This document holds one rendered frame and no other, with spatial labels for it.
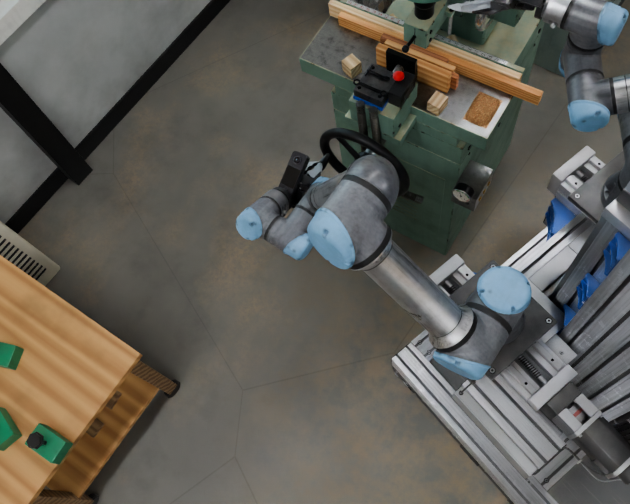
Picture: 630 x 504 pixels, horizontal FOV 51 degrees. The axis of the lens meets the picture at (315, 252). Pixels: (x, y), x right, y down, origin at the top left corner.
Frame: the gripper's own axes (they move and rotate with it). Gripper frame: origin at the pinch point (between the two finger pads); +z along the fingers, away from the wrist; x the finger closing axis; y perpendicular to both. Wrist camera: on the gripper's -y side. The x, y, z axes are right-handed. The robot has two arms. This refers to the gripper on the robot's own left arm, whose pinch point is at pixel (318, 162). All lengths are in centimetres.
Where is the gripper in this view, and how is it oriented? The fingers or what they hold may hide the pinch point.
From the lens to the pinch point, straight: 190.1
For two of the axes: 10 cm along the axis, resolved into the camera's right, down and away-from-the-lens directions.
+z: 5.1, -5.1, 6.9
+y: -1.6, 7.3, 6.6
